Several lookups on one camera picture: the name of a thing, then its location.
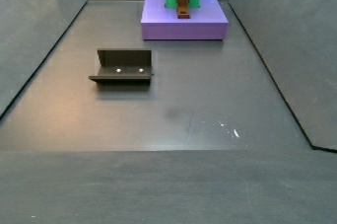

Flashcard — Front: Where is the purple board block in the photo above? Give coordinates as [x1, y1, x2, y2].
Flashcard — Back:
[142, 0, 229, 40]

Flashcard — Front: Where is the black angled holder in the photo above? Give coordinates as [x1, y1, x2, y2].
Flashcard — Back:
[88, 48, 154, 83]

